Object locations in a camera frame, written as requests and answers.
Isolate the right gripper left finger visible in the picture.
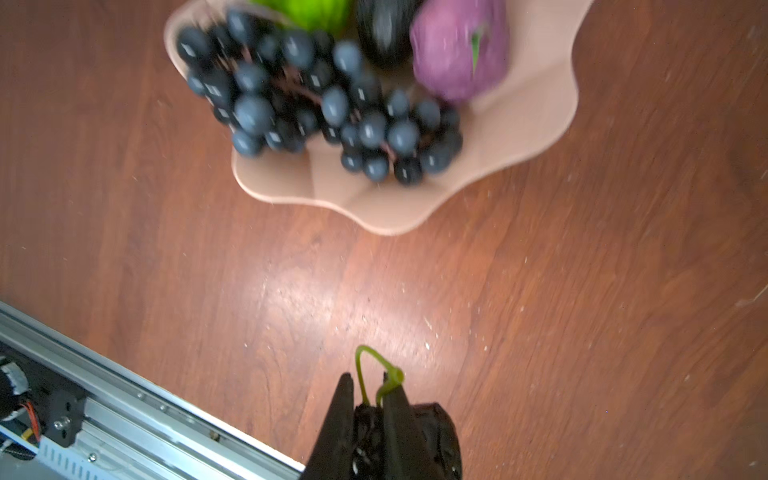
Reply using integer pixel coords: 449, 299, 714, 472
300, 373, 354, 480

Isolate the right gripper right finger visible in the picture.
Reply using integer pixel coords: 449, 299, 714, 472
382, 385, 445, 479

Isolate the dark cherry pair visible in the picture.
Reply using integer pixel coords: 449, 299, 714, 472
350, 345, 463, 479

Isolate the dark grape bunch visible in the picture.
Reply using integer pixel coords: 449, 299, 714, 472
173, 7, 464, 186

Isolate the purple fig fruit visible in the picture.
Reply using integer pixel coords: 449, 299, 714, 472
410, 0, 510, 103

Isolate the dark avocado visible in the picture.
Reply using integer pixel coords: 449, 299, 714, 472
355, 0, 423, 69

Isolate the green bumpy fruit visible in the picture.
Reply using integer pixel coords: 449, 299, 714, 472
254, 0, 352, 35

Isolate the pink wavy fruit bowl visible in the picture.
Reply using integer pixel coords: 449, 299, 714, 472
164, 1, 590, 235

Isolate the aluminium mounting rail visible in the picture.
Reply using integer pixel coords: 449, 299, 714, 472
1, 304, 304, 479

